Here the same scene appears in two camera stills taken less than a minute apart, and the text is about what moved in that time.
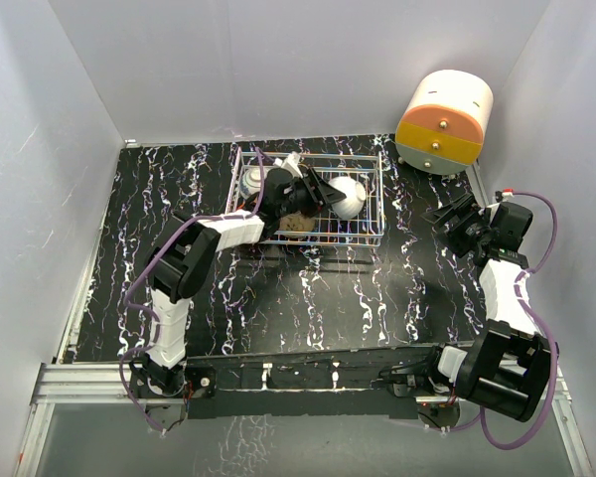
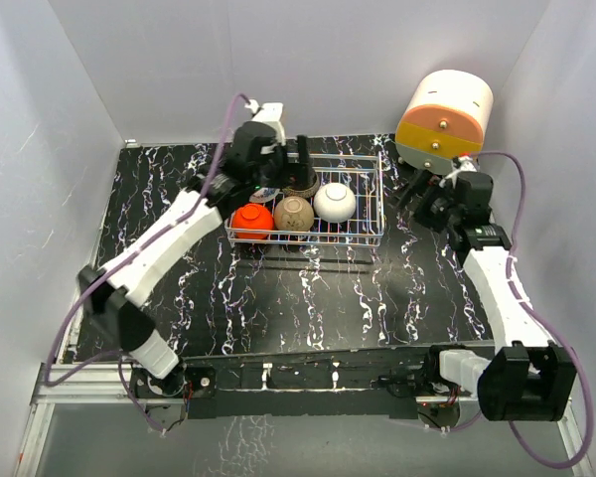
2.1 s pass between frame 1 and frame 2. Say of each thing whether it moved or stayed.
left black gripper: moved
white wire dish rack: stayed
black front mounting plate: stayed
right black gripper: moved
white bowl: moved
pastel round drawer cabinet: stayed
